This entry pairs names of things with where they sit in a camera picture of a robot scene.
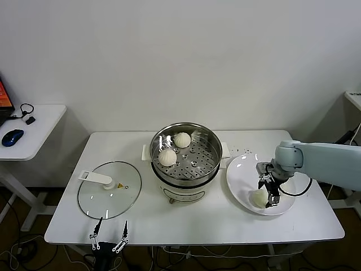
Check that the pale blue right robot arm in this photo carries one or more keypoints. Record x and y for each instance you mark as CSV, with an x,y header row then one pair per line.
x,y
324,163

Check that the white side desk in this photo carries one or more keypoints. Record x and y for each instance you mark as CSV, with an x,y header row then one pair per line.
x,y
42,127

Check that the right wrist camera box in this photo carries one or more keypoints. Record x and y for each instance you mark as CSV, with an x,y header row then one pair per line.
x,y
263,167

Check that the blue computer mouse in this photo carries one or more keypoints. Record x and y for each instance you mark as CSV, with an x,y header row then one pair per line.
x,y
12,137

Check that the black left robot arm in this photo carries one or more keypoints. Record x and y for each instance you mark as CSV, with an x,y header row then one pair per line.
x,y
103,266

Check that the small black adapter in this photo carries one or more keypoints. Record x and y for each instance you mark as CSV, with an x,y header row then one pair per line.
x,y
30,120

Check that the white round plate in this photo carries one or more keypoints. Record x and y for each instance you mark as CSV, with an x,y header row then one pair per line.
x,y
239,175

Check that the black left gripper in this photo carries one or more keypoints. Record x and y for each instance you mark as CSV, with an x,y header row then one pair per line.
x,y
106,251

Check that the black laptop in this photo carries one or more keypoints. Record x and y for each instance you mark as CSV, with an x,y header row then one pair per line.
x,y
4,98

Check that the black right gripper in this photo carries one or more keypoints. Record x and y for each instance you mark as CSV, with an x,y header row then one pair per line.
x,y
274,185

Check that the white electric cooker pot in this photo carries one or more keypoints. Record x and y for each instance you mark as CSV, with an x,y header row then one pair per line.
x,y
183,195

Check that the small dark clutter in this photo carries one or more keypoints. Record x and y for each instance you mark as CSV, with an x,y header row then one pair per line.
x,y
355,93

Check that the stainless steel steamer basket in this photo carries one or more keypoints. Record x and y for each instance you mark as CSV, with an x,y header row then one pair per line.
x,y
197,166

